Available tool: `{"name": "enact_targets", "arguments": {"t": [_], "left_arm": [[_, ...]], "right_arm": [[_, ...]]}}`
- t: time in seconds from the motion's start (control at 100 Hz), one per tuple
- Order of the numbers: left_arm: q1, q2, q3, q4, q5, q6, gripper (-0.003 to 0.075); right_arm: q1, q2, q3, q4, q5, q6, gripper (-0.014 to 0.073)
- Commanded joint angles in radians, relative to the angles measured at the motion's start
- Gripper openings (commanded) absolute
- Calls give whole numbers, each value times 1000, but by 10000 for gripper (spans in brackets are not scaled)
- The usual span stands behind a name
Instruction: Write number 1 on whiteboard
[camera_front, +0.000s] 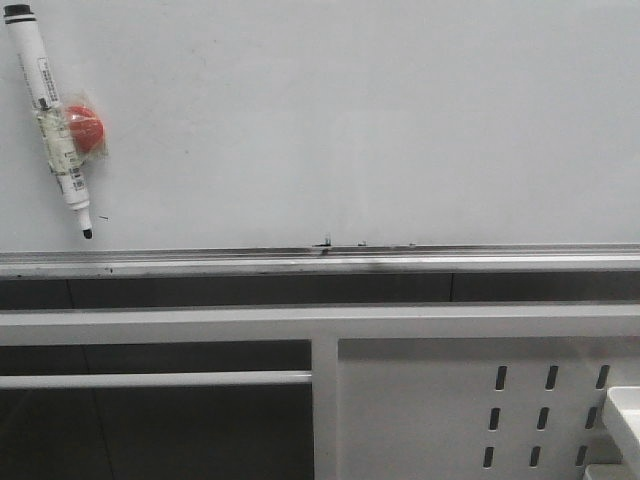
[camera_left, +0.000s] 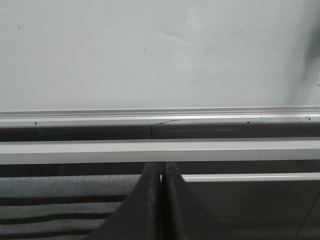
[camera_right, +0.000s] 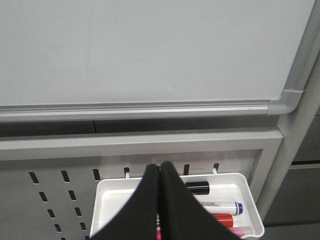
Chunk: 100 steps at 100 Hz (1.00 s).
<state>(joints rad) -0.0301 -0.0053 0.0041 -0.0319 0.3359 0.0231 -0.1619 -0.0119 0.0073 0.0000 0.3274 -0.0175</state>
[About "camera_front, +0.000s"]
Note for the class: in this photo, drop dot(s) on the white perforated panel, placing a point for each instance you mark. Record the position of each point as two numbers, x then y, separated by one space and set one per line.
521 408

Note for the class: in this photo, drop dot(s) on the white plastic bin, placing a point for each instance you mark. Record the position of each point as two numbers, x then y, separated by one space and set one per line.
620 416

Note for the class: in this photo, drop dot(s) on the white metal frame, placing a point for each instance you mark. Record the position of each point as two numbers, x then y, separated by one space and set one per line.
323 327

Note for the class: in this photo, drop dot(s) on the red round magnet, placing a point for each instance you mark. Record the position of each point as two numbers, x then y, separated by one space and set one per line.
86 128

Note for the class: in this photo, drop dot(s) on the aluminium whiteboard tray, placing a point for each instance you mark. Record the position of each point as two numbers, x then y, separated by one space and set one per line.
318 260

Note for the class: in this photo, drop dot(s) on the white whiteboard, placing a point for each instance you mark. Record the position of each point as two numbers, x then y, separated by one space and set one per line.
244 124

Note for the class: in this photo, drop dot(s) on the white whiteboard marker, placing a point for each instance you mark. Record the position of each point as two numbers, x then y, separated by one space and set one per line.
61 153

